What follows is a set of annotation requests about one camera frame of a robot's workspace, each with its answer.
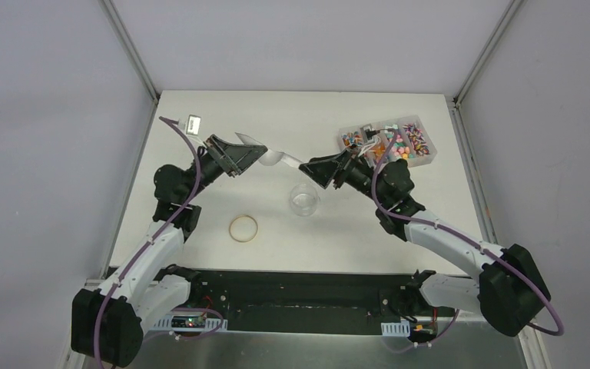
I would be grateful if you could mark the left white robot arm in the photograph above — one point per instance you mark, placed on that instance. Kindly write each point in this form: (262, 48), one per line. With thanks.
(110, 322)

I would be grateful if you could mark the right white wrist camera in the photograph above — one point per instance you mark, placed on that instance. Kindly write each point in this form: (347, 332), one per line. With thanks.
(370, 131)

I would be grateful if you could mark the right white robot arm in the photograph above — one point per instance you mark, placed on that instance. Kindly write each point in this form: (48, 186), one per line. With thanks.
(504, 285)

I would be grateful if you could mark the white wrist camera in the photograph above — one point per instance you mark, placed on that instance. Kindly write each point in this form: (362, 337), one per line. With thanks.
(192, 125)
(370, 131)

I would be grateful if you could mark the left aluminium frame post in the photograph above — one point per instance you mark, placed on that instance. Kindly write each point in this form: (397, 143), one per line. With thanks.
(113, 16)

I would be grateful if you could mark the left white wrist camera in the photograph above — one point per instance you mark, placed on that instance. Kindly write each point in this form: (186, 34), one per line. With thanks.
(192, 125)

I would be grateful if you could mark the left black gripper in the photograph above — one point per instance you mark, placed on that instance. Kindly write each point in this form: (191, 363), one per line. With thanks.
(221, 156)

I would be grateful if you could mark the aluminium frame post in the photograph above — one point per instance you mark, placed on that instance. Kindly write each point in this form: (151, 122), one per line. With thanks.
(508, 16)
(113, 16)

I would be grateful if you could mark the clear compartment candy box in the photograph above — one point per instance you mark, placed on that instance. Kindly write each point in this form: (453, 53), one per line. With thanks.
(400, 138)

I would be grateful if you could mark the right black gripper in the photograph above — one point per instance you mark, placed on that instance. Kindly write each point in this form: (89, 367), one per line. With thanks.
(325, 169)

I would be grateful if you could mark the left white cable duct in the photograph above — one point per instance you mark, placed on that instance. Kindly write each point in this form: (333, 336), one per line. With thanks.
(190, 323)

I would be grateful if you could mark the clear plastic scoop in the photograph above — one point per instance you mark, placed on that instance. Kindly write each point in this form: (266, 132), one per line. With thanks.
(271, 157)

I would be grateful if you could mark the white cable duct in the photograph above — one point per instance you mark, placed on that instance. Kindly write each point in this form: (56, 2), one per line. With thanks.
(190, 323)
(396, 329)

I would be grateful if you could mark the right white cable duct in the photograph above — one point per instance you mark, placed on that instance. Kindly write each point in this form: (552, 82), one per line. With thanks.
(396, 329)

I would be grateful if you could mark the clear plastic jar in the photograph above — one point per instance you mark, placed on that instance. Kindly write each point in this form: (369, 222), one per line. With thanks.
(304, 200)

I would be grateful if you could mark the right aluminium frame post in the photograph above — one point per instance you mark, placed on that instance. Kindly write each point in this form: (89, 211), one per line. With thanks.
(508, 16)

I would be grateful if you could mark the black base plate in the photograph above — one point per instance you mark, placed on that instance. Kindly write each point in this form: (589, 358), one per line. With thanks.
(305, 303)

